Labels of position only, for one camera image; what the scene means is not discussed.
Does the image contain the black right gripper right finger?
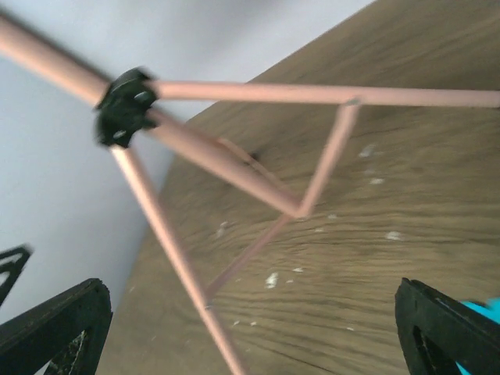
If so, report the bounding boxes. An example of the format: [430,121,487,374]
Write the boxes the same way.
[395,278,491,375]

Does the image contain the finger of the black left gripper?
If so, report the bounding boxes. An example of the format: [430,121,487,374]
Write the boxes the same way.
[0,245,33,305]

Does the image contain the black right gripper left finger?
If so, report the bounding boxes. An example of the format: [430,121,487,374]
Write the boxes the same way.
[1,278,113,374]

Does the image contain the teal paper strip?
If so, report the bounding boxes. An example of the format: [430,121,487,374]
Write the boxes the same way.
[455,297,499,374]

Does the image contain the pink music stand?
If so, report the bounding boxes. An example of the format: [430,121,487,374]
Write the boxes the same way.
[1,16,499,374]

